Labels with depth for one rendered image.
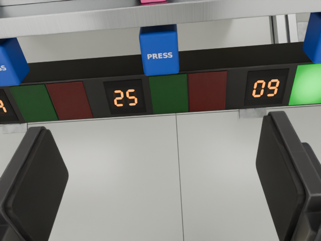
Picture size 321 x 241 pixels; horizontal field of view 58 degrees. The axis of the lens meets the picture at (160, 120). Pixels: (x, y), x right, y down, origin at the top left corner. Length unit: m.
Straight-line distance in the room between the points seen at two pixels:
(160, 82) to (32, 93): 0.10
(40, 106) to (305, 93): 0.21
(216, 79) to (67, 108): 0.12
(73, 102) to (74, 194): 0.72
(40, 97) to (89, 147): 0.69
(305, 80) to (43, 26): 0.19
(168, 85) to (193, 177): 0.68
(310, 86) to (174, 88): 0.10
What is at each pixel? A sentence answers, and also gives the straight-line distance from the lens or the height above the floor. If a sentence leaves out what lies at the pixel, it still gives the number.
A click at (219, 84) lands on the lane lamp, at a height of 0.66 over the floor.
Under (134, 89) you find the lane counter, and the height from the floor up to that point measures 0.66.
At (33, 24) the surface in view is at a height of 0.73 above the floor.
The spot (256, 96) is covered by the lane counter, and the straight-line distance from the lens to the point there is 0.24.
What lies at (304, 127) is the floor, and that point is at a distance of 0.96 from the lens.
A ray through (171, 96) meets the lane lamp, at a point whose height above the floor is 0.66.
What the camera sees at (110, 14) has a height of 0.73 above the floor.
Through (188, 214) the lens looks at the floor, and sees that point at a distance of 0.91.
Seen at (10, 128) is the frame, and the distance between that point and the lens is 1.03.
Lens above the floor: 0.88
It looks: 84 degrees down
